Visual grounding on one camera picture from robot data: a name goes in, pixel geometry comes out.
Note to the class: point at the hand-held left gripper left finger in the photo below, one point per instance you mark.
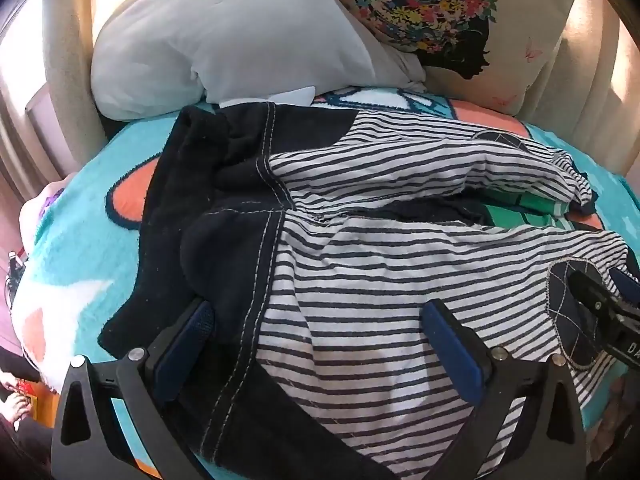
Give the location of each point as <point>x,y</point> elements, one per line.
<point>185,340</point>

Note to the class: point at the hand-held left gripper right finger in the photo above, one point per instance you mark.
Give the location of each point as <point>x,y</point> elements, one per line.
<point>450,345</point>

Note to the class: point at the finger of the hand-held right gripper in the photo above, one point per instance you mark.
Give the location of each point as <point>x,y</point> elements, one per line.
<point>595,292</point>
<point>625,277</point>

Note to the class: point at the striped navy pants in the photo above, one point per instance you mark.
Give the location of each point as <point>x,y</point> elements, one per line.
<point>350,285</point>

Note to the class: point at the purple cloth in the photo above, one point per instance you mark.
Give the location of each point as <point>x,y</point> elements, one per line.
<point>54,200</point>

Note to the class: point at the cartoon printed teal blanket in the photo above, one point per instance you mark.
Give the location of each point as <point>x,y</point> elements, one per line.
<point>137,137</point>

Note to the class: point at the floral print cream cushion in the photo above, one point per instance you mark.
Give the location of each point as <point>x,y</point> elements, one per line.
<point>520,20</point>

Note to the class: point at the grey plush pillow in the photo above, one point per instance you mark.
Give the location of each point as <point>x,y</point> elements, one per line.
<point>225,40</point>

